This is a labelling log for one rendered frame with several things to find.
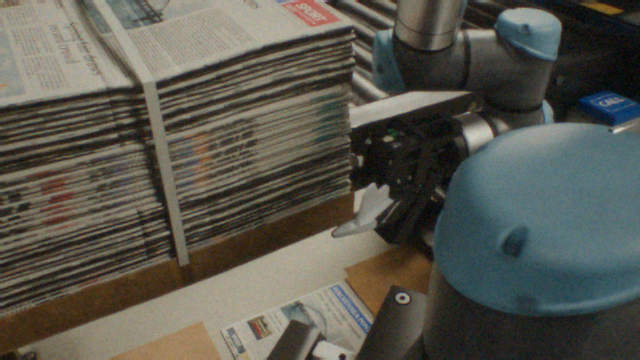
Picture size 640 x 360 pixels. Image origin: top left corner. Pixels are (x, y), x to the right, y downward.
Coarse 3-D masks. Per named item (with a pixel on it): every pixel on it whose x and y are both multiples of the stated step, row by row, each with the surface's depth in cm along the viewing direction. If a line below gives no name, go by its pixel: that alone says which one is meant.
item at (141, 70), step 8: (96, 0) 51; (104, 0) 51; (104, 8) 49; (104, 16) 48; (112, 16) 48; (112, 24) 47; (120, 24) 47; (112, 32) 46; (120, 32) 46; (120, 40) 45; (128, 40) 45; (128, 48) 44; (128, 56) 44; (136, 56) 44; (136, 64) 43; (144, 64) 43; (136, 72) 42; (144, 72) 42; (144, 80) 41; (152, 80) 42
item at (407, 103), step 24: (576, 48) 103; (600, 48) 103; (624, 48) 103; (552, 72) 96; (576, 72) 100; (600, 72) 103; (624, 72) 107; (408, 96) 88; (432, 96) 88; (456, 96) 88; (480, 96) 90; (552, 96) 100; (576, 96) 103; (624, 96) 111; (360, 120) 82; (360, 144) 83
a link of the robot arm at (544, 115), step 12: (480, 108) 75; (492, 108) 72; (540, 108) 72; (492, 120) 72; (504, 120) 72; (516, 120) 71; (528, 120) 71; (540, 120) 74; (552, 120) 75; (492, 132) 71; (504, 132) 72
